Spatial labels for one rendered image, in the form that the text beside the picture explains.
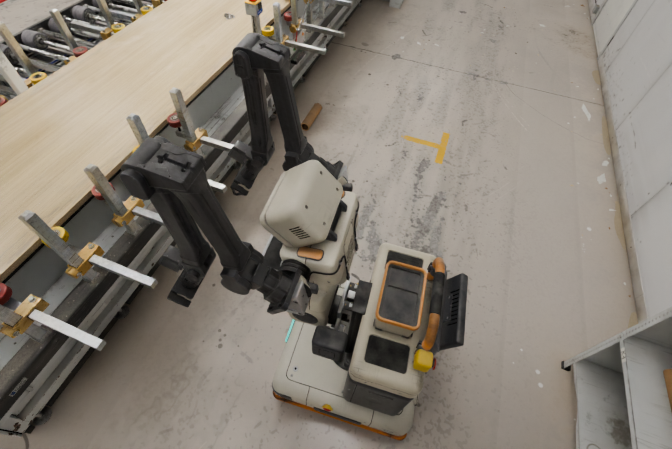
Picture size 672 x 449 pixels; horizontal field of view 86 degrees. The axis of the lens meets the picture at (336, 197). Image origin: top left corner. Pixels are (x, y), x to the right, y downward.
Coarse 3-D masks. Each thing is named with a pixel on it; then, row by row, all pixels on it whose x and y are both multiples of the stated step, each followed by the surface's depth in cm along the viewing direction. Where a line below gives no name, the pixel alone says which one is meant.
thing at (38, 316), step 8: (8, 304) 125; (16, 304) 126; (32, 312) 124; (40, 312) 124; (40, 320) 123; (48, 320) 123; (56, 320) 123; (56, 328) 121; (64, 328) 121; (72, 328) 121; (72, 336) 120; (80, 336) 120; (88, 336) 120; (88, 344) 118; (96, 344) 118; (104, 344) 121
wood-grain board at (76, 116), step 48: (192, 0) 264; (240, 0) 267; (288, 0) 270; (96, 48) 219; (144, 48) 222; (192, 48) 224; (48, 96) 189; (96, 96) 191; (144, 96) 192; (192, 96) 196; (0, 144) 166; (48, 144) 168; (96, 144) 169; (0, 192) 149; (48, 192) 150; (0, 240) 136
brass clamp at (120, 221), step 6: (126, 204) 155; (132, 204) 156; (138, 204) 157; (114, 216) 152; (120, 216) 151; (126, 216) 153; (132, 216) 156; (114, 222) 152; (120, 222) 151; (126, 222) 154
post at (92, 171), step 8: (88, 168) 131; (96, 168) 132; (88, 176) 134; (96, 176) 133; (104, 176) 137; (96, 184) 136; (104, 184) 138; (104, 192) 139; (112, 192) 143; (112, 200) 144; (120, 200) 148; (112, 208) 149; (120, 208) 149; (128, 224) 156; (136, 224) 161
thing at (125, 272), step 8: (72, 248) 143; (96, 256) 142; (96, 264) 140; (104, 264) 140; (112, 264) 140; (112, 272) 141; (120, 272) 138; (128, 272) 138; (136, 272) 138; (136, 280) 136; (144, 280) 136; (152, 280) 136; (152, 288) 137
